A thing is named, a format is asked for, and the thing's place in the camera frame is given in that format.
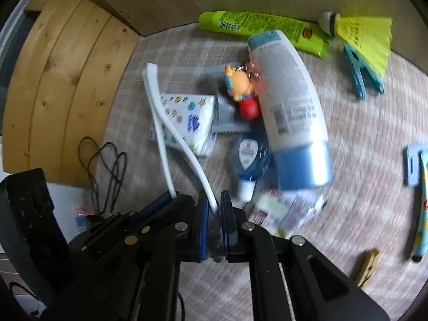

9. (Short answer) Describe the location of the colourful printed tissue pack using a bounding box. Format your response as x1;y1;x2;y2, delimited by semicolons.
147;93;218;158

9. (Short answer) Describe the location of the white cable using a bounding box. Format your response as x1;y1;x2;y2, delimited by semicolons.
142;63;219;213

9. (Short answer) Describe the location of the teal printed pen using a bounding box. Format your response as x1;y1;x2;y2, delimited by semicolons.
411;150;428;263

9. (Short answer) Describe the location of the crumpled printed packet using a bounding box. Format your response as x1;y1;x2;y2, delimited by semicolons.
248;187;327;239

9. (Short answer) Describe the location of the white paper sheet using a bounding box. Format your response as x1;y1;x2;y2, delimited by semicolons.
46;181;101;239

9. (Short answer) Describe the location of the white lotion bottle blue cap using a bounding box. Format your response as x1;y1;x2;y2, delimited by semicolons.
247;29;334;190

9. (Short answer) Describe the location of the wooden panel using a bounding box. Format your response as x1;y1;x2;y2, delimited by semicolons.
3;0;141;188

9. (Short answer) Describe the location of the orange toy figure keychain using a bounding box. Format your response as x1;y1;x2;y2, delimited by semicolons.
223;61;270;120

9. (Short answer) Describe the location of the yellow shuttlecock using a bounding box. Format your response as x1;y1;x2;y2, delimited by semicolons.
318;11;394;78

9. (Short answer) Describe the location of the yellow-green tube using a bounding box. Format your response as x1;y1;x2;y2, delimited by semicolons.
198;11;331;60

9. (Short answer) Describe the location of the blue hand sanitizer bottle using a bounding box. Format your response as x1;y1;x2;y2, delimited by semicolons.
233;132;272;203

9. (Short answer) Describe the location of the wooden clothespin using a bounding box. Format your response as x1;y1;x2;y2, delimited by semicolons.
355;248;380;287

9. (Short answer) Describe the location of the teal clothespin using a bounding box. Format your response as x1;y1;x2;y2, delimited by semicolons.
343;44;386;100

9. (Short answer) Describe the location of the blue card holder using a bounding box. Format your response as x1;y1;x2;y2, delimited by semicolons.
404;143;428;187

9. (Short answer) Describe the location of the beige plaid carpet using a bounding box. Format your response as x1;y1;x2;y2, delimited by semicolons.
94;23;428;321

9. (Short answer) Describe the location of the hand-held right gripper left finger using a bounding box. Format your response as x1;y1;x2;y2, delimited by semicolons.
47;190;210;321

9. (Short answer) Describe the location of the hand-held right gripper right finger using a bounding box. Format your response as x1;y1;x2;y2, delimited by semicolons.
220;190;391;321

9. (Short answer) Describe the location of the thin black cable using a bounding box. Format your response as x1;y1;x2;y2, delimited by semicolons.
78;136;128;215

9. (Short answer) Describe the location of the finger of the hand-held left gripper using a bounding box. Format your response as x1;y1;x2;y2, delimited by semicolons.
125;190;195;239

